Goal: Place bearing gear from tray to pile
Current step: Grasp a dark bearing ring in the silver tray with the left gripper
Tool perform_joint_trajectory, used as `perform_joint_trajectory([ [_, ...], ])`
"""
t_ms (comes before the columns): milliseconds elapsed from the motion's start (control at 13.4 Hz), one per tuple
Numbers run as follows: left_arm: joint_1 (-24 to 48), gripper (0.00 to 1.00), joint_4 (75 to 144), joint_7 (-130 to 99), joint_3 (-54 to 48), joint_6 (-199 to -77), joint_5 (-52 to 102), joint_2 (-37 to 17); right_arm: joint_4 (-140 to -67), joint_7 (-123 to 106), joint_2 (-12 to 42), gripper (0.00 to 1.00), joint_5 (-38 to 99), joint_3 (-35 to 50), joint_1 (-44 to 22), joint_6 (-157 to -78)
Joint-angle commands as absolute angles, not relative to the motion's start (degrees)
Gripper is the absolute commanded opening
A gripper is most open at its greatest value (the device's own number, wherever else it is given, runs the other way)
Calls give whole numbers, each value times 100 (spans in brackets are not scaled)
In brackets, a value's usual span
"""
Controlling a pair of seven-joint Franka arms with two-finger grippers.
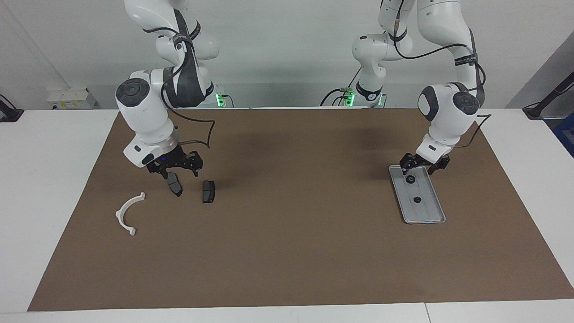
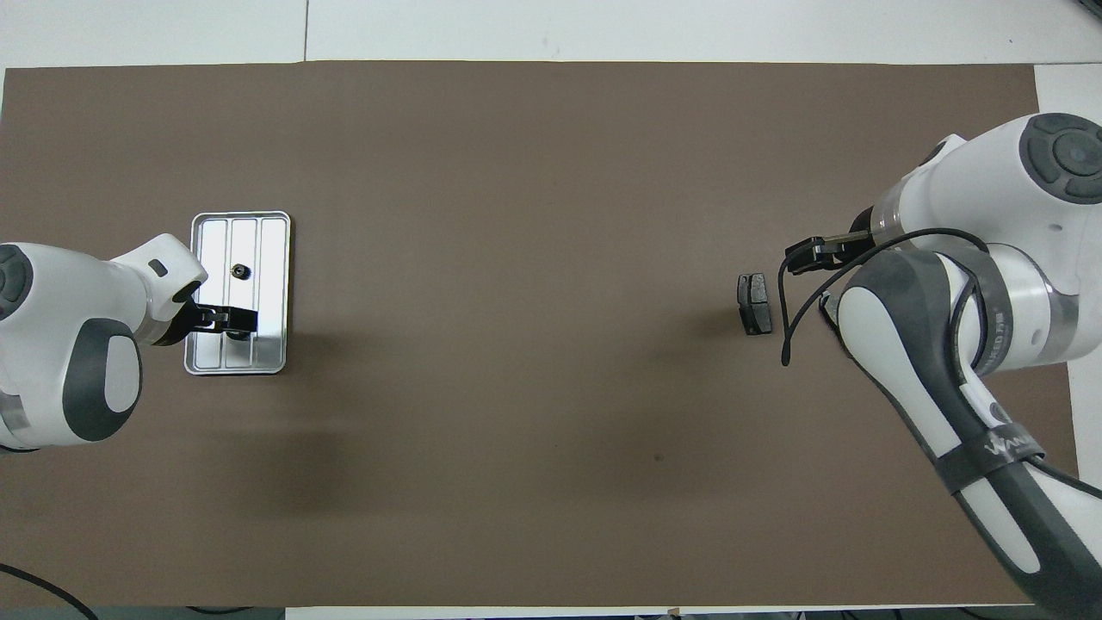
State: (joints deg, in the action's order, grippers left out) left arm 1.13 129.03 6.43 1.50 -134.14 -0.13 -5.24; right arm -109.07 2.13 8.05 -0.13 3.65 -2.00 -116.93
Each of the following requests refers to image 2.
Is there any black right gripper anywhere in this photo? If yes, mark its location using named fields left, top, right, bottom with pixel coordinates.
left=784, top=227, right=872, bottom=277

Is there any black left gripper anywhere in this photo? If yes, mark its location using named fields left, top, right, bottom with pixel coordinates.
left=191, top=303, right=259, bottom=339

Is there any silver metal tray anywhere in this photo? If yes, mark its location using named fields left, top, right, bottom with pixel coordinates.
left=183, top=211, right=292, bottom=376

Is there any rectangular dark brake pad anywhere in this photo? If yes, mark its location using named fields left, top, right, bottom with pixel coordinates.
left=737, top=272, right=773, bottom=337

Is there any brown table mat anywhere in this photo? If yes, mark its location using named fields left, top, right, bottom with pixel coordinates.
left=0, top=60, right=1081, bottom=608

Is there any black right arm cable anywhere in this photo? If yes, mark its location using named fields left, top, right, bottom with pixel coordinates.
left=778, top=227, right=991, bottom=373

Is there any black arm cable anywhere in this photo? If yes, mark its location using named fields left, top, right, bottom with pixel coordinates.
left=0, top=563, right=101, bottom=620
left=778, top=227, right=991, bottom=373

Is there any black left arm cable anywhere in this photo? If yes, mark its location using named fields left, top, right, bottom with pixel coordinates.
left=0, top=563, right=101, bottom=620

